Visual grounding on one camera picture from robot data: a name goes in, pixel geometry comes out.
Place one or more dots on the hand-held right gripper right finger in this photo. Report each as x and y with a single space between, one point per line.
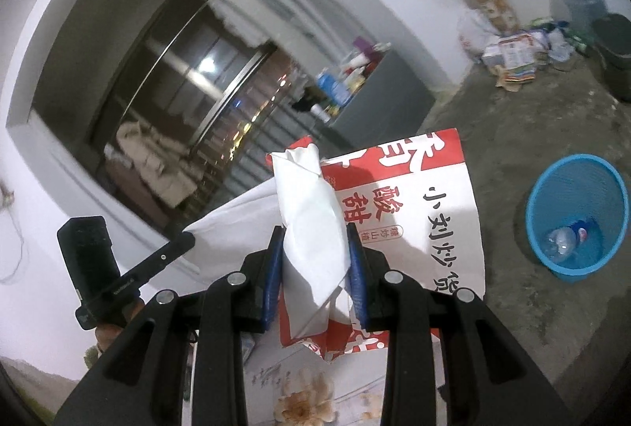
356 278

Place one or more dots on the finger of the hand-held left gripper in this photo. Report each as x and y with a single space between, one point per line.
170 253

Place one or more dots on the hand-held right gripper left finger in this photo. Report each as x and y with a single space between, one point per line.
275 278

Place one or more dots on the white paper sheet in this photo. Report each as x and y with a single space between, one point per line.
305 219

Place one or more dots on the red and white paper bag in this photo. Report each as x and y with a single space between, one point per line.
429 219

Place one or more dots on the blue mesh wastebasket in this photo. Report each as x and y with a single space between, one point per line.
581 194

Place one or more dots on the dark lidded trash bin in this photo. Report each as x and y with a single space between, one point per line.
616 56

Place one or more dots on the beige padded coat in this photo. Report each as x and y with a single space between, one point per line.
153 164

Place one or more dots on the floral tablecloth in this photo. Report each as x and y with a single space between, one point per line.
305 386

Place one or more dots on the metal balcony railing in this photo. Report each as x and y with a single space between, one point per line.
256 150

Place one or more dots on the landscape printed sheet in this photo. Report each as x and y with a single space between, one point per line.
34 386

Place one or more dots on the small white bottle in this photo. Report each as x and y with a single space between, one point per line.
319 113

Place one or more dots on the grey cabinet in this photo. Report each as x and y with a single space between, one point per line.
389 95

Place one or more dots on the glass balcony door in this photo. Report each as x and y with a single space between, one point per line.
162 61

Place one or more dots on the blue detergent bottle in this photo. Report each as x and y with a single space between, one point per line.
328 86

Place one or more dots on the cluster of small bottles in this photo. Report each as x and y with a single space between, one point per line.
357 76

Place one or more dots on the clear plastic bottle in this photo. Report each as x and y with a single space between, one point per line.
562 241

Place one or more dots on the purple cup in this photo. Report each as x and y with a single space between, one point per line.
364 47

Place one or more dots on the pile of packaging litter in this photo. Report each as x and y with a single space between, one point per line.
515 53

